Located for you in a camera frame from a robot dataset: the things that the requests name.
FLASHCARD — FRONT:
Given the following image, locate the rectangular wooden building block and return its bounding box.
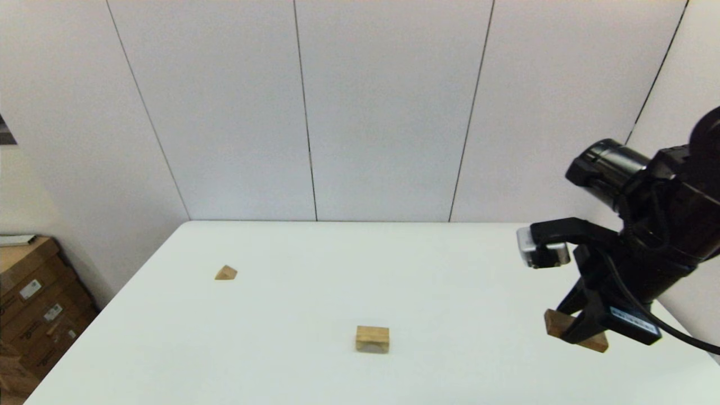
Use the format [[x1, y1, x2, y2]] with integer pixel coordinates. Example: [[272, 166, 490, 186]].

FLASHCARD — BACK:
[[543, 308, 610, 354]]

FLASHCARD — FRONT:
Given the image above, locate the arched wooden building block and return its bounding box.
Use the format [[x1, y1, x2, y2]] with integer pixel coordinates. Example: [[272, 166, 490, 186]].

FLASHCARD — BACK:
[[355, 325, 390, 354]]

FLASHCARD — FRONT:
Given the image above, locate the brown cardboard box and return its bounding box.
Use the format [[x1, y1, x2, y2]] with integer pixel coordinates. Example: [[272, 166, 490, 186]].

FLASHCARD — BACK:
[[11, 315, 101, 383], [0, 352, 44, 405], [0, 237, 77, 316], [0, 290, 93, 352]]

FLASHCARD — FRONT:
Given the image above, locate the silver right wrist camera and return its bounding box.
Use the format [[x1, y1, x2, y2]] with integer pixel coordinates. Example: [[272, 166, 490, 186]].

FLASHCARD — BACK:
[[516, 226, 571, 269]]

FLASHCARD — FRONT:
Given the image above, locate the black right camera bracket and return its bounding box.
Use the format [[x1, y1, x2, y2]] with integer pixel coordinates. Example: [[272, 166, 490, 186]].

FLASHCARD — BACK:
[[529, 217, 623, 268]]

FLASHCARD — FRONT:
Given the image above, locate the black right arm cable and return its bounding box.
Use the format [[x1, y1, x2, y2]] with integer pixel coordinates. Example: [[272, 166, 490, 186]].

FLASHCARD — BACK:
[[604, 253, 720, 357]]

